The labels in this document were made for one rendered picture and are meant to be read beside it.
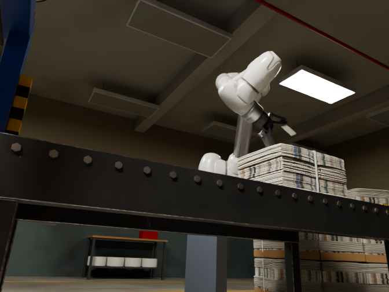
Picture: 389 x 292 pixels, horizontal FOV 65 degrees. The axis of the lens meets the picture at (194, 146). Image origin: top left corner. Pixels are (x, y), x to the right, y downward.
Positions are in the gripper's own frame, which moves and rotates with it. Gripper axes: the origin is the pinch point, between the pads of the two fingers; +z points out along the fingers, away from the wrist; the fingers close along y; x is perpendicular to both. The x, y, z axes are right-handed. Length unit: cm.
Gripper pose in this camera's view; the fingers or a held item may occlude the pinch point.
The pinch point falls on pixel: (287, 143)
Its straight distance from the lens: 147.7
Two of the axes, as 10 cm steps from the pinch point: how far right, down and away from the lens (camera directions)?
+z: 7.6, 6.1, 2.4
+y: -4.4, 7.5, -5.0
